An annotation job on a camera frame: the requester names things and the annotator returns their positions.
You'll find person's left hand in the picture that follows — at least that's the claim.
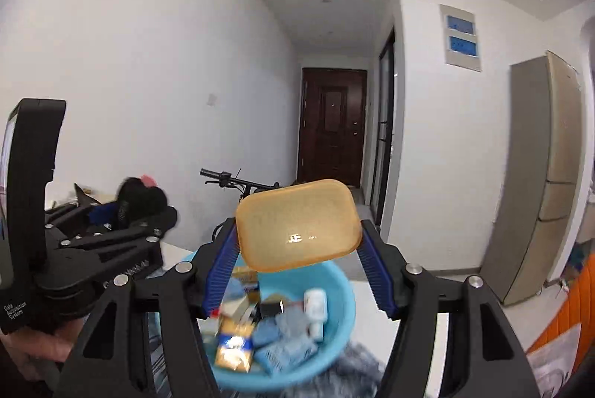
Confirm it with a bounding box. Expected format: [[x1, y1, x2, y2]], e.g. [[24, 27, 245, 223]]
[[0, 318, 77, 380]]

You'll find white plastic bottle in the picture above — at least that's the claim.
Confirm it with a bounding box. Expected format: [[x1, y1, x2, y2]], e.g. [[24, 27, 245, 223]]
[[303, 288, 328, 342]]

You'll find yellow printed box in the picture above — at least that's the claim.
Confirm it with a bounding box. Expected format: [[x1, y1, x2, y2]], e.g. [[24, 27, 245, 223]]
[[231, 265, 260, 288]]

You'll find blue plaid shirt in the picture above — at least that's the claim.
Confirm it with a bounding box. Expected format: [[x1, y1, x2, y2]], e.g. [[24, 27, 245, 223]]
[[139, 310, 387, 398]]

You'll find black framed glass door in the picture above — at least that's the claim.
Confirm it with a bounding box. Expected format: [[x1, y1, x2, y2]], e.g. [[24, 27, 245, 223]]
[[371, 26, 396, 228]]

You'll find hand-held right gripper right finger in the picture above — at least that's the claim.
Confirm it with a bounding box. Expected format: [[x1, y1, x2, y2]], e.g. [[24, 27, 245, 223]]
[[357, 219, 542, 398]]

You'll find yellow and blue box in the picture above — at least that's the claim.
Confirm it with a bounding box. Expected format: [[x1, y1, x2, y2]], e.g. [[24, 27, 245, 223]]
[[213, 316, 256, 373]]

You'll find white printed paper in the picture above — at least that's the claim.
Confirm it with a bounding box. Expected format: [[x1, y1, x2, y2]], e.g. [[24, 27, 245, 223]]
[[527, 324, 583, 398]]

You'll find light blue tissue packet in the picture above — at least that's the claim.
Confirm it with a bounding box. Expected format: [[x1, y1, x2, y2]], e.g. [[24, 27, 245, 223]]
[[254, 334, 319, 376]]

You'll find dark brown door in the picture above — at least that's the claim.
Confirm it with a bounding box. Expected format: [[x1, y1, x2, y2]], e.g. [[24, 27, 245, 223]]
[[297, 67, 368, 188]]

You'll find light blue box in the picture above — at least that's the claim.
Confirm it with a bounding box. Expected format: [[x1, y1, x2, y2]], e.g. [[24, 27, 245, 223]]
[[251, 317, 282, 346]]

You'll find black bicycle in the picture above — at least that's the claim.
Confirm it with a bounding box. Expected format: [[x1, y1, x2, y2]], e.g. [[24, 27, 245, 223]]
[[200, 168, 282, 242]]

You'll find black plastic bag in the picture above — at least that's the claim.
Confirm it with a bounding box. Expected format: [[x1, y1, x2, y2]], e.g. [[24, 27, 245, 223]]
[[73, 183, 101, 207]]

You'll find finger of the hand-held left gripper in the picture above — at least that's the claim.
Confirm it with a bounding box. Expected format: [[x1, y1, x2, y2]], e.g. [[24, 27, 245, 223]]
[[45, 206, 179, 288], [44, 199, 120, 233]]

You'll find beige refrigerator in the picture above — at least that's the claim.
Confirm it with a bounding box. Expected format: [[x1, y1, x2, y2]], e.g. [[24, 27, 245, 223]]
[[480, 50, 585, 307]]

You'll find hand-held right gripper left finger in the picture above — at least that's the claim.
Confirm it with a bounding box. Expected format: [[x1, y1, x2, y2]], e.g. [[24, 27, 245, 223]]
[[56, 217, 241, 398]]

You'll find orange chair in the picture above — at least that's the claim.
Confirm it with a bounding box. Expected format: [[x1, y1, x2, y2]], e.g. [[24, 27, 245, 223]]
[[527, 253, 595, 355]]

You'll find grey wall panel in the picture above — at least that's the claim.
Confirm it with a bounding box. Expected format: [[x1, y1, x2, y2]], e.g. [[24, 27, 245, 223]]
[[439, 3, 483, 72]]

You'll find black small box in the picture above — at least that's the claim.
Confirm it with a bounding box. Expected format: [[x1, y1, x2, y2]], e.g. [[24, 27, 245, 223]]
[[259, 299, 286, 319]]

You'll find blue plastic basin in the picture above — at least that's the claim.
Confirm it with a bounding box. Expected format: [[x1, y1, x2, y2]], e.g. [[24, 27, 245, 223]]
[[179, 249, 358, 394]]

